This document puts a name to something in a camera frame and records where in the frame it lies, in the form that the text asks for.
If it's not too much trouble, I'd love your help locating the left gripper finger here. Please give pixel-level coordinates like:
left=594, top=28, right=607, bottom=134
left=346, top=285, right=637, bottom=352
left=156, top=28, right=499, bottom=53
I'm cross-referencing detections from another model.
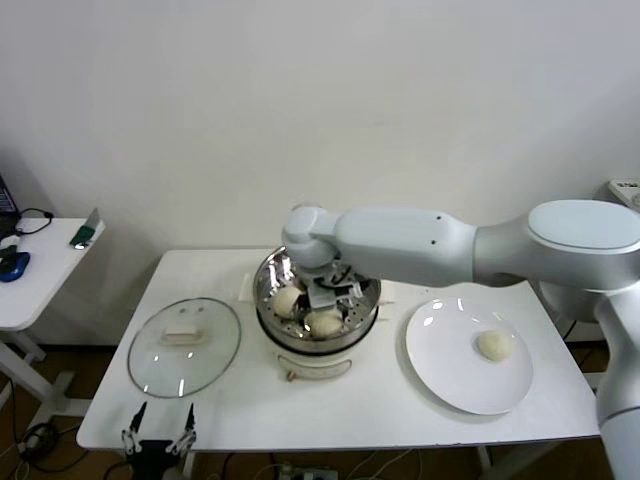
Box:
left=167, top=402, right=197, bottom=455
left=121, top=400, right=148, bottom=454

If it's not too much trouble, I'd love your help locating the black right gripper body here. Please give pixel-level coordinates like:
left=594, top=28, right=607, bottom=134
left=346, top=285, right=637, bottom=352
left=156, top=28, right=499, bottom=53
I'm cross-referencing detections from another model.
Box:
left=327, top=271, right=364, bottom=306

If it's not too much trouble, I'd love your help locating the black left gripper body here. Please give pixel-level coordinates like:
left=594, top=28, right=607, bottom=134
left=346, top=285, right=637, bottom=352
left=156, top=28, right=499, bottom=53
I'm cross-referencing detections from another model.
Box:
left=124, top=438, right=184, bottom=480

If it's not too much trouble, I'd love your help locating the white steamed baozi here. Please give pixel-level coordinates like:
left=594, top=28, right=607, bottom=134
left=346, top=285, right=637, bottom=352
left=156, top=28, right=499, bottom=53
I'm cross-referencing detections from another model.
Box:
left=303, top=309, right=344, bottom=337
left=271, top=287, right=306, bottom=319
left=474, top=329, right=515, bottom=361

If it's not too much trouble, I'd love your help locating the round glass pot lid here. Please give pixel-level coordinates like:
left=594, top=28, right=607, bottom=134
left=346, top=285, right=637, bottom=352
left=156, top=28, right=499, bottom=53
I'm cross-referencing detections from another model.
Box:
left=126, top=297, right=243, bottom=400

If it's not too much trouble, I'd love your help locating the perforated steel steamer basket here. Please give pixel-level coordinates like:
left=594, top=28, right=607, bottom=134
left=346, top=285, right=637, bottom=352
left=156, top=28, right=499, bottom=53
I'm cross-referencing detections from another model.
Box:
left=252, top=244, right=382, bottom=342

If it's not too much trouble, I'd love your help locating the white electric cooker base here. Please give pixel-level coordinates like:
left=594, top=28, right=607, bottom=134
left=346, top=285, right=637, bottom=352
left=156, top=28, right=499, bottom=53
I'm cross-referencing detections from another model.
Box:
left=239, top=272, right=399, bottom=384

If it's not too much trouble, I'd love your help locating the large white plate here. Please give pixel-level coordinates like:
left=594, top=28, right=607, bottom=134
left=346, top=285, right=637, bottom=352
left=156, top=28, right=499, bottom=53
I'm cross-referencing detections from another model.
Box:
left=404, top=298, right=535, bottom=415

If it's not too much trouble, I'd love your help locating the grey floor power strip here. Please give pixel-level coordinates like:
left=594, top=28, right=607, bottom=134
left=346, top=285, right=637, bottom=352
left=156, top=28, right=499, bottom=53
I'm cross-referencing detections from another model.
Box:
left=279, top=464, right=341, bottom=480

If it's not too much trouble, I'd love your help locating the white side table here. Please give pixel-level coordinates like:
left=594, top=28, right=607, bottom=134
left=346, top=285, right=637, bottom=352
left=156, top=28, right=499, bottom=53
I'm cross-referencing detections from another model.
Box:
left=0, top=218, right=107, bottom=431

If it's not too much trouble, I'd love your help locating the blue rounded device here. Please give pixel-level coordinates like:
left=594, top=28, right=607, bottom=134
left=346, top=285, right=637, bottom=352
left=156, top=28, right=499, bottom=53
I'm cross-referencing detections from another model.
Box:
left=0, top=252, right=31, bottom=284

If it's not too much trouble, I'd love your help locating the dark laptop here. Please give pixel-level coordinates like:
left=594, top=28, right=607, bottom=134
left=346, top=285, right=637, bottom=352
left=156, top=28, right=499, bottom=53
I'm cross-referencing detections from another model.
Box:
left=0, top=174, right=22, bottom=239

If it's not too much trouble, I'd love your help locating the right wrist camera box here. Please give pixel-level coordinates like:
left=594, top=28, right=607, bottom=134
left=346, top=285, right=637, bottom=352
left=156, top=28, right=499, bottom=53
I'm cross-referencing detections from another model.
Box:
left=305, top=283, right=342, bottom=310

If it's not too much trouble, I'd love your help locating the green handled scraper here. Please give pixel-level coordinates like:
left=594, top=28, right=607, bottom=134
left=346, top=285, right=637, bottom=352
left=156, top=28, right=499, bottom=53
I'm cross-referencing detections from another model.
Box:
left=68, top=208, right=104, bottom=250

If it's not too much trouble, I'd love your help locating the thin black cable loop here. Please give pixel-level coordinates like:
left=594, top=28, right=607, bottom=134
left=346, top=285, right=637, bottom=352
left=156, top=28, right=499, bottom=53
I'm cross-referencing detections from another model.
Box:
left=14, top=208, right=55, bottom=237

